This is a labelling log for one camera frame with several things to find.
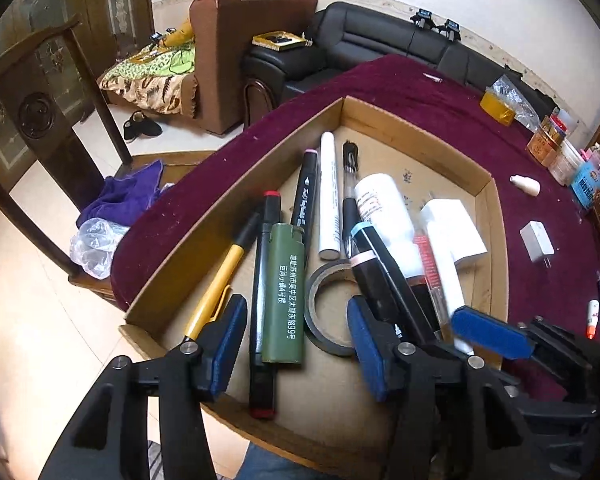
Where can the black leather sofa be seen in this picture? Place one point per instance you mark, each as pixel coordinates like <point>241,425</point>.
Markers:
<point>380,40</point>

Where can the orange-labelled jar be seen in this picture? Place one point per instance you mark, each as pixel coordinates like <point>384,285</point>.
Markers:
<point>540,150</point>

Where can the brown armchair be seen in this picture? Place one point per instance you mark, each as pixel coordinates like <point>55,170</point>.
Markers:
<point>240,60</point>

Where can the large white power adapter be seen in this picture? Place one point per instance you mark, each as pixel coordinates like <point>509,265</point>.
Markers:
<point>455,230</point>

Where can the small white charger plug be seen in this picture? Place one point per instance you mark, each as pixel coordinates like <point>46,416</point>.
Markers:
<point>536,240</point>

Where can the black marker red cap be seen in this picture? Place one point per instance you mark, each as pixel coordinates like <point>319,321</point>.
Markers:
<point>267,210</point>

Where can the shallow cardboard box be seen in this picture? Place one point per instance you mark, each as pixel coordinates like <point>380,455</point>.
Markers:
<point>380,145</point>

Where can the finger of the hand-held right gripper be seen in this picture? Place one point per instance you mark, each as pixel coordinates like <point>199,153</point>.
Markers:
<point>490,332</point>

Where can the black shoe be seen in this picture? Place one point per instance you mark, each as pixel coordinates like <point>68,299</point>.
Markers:
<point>140,116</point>
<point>142,131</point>

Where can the clear packet orange contents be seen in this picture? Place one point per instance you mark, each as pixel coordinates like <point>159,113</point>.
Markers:
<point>425,255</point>

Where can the black device blue top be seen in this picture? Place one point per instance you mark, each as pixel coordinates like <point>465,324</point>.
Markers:
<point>422,17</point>
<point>450,27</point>

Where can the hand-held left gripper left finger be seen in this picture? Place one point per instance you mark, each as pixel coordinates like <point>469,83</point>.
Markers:
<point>227,345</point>

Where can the black tape roll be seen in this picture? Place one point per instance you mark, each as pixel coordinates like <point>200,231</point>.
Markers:
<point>312,310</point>

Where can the white marker pen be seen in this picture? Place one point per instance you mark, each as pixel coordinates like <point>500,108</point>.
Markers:
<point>447,280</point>
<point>327,195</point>

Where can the black marker pink cap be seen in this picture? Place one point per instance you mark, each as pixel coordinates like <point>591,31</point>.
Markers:
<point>375,290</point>
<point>305,190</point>

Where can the yellow and black pen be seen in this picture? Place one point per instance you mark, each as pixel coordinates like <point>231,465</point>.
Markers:
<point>215,285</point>

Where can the black marker blue cap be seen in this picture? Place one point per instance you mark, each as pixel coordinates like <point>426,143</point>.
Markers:
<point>380,250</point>

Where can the clear plastic bag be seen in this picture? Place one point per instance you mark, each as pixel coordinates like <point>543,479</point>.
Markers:
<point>95,247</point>

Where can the gold box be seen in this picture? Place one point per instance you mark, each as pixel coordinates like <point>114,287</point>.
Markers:
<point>280,41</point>

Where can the small cream dropper bottle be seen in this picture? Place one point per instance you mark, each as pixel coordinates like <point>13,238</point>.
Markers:
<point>527,186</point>

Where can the yellow tape roll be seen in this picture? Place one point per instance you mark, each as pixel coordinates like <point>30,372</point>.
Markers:
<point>497,110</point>

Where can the blue-labelled jar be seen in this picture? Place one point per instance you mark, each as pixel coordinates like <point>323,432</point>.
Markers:
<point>589,187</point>

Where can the person's blue jeans leg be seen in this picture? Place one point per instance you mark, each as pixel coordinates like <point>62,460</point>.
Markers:
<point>265,467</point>

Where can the dark wooden chair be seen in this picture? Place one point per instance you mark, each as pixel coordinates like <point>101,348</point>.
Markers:
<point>45,125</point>

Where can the clear gel pen black grip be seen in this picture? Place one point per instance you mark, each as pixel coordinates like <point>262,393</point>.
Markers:
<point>349,210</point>

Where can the purple cloth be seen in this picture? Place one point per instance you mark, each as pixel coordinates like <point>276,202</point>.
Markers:
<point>125,195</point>

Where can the white plastic jar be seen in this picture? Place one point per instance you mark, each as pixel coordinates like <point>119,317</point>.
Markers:
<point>565,165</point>

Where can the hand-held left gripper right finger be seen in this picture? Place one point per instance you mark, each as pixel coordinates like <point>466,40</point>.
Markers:
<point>370,350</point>

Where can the green lighter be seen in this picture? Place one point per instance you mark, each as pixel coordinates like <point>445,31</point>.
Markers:
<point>282,300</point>

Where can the small white orange-capped bottle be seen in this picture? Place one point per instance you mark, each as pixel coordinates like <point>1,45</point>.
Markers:
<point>593,315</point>

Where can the clear plastic container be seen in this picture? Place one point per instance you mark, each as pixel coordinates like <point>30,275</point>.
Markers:
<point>566,119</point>

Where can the leaf-print blanket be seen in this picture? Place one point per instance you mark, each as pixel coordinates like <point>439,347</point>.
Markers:
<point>150,85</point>

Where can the white cylindrical bottle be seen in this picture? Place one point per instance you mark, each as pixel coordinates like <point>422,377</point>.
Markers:
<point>380,205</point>

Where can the silver foil bag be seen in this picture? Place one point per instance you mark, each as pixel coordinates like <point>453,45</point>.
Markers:
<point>510,91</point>

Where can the carved wooden cabinet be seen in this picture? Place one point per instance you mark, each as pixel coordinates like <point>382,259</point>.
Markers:
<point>95,20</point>

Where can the colourful tin can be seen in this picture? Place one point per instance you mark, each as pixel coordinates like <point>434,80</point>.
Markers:
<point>552,130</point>

